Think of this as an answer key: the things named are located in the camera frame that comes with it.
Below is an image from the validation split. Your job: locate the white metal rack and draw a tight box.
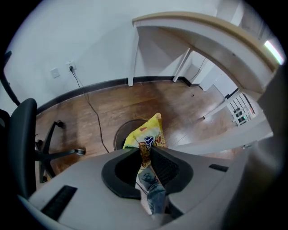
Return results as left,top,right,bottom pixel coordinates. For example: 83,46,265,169
226,88,256,128

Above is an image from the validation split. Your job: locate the black lamp cable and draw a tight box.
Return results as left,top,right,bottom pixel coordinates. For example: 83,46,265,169
190,57,207,83

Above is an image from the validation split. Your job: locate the long ceiling light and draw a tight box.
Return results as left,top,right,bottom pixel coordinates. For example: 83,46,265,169
264,40,285,65

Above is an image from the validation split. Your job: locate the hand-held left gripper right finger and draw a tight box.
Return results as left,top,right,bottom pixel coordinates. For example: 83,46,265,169
149,145,249,226

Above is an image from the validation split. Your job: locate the black office chair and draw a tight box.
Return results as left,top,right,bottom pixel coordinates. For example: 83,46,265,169
0,50,87,198

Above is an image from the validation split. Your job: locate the black floor power cable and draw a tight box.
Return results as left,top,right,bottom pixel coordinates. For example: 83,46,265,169
69,67,110,154

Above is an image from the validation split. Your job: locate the white wall socket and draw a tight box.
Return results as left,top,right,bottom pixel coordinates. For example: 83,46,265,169
66,60,77,73

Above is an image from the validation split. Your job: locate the black round trash bin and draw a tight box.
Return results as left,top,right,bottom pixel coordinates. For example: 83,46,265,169
113,119,149,151

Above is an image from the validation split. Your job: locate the white blank wall plate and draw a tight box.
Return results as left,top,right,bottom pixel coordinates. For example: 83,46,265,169
49,67,61,79

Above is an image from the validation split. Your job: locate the person's trouser leg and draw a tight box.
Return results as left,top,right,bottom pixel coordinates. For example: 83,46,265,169
137,167,167,222

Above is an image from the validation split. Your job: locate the yellow snack packet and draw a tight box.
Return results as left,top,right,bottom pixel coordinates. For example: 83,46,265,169
122,113,167,175

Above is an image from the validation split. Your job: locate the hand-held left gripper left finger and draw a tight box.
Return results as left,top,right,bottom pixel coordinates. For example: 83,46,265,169
28,147,159,230

